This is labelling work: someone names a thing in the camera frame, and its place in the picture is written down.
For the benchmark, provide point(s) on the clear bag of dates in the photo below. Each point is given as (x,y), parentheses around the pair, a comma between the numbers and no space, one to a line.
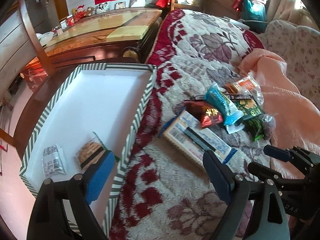
(269,125)

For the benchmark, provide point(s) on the brown Nescafe coffee stick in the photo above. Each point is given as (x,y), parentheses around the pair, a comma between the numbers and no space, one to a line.
(232,97)

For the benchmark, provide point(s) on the teal bag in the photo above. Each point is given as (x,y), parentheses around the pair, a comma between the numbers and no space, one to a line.
(254,16)

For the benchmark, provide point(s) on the orange cracker packet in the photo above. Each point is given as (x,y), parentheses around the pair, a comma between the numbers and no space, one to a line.
(246,83)

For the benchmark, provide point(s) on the peach pink blanket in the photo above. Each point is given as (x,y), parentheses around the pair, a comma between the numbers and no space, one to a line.
(297,118)

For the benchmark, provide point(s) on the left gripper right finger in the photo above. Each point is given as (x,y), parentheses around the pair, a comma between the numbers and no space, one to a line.
(268,219)

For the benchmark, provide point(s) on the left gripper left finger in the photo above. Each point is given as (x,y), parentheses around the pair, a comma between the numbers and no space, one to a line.
(48,218)

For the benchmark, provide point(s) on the bright green snack packet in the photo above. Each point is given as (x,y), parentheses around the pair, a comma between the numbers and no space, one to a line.
(255,128)

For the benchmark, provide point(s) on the white strawberry snack packet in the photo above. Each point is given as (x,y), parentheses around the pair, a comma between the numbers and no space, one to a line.
(53,161)

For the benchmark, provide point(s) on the wooden marble-top table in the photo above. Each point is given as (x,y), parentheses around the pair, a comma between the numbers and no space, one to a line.
(106,36)

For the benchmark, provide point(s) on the green striped white box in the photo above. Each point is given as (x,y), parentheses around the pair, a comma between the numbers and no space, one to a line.
(104,102)

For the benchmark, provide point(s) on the red floral fleece blanket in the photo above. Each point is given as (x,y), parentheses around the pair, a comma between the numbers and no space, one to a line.
(167,195)

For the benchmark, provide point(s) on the santa figurine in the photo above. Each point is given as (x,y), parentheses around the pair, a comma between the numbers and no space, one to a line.
(80,13)

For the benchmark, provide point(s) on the long white cracker pack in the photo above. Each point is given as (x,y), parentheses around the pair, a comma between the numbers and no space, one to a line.
(185,133)

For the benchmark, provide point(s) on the clear bag of nuts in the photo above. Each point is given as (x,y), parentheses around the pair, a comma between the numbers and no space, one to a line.
(257,95)

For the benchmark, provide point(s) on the wooden chair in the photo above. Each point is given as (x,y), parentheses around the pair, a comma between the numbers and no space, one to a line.
(19,45)

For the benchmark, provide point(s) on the brown wafer clear packet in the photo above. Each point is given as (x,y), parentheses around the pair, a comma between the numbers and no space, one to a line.
(92,151)

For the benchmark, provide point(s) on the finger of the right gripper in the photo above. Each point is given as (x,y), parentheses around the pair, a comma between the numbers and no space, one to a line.
(300,158)

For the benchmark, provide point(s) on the dark green cracker packet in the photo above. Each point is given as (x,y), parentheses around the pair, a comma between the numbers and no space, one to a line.
(249,108)

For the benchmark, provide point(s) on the blue milk sachima packet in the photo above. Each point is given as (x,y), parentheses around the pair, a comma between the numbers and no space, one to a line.
(227,108)

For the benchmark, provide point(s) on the floral sofa back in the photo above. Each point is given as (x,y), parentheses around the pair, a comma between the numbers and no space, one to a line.
(299,46)

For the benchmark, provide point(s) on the red snack packet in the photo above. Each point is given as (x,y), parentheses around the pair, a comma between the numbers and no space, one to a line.
(205,113)

